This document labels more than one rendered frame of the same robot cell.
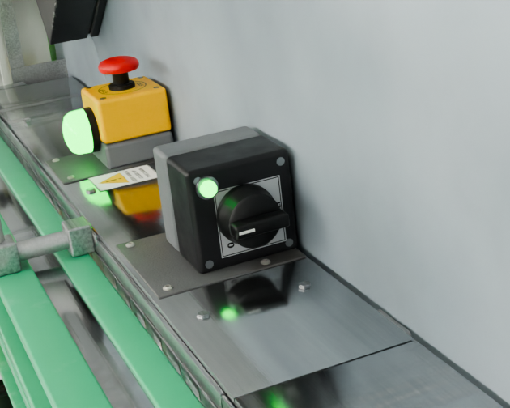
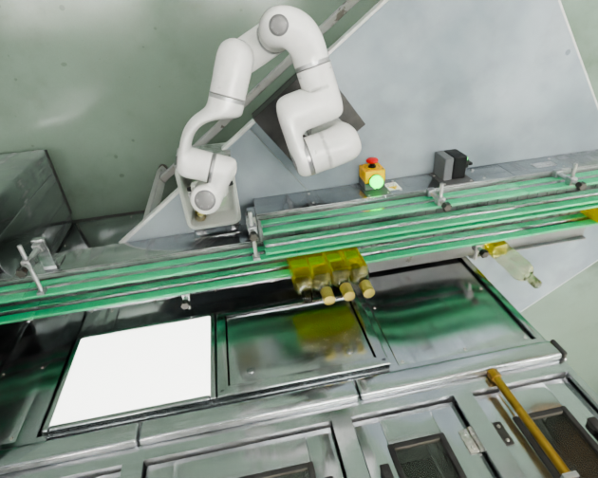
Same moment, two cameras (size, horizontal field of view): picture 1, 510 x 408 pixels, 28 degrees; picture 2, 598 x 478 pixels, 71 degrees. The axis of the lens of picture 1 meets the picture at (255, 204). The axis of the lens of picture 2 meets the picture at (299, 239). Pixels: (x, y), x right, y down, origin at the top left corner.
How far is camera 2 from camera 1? 1.77 m
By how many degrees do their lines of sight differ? 69
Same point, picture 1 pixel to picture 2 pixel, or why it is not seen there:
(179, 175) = (463, 158)
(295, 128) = (457, 143)
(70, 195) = (402, 193)
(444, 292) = (503, 152)
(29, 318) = (469, 199)
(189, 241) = (461, 172)
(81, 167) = (379, 192)
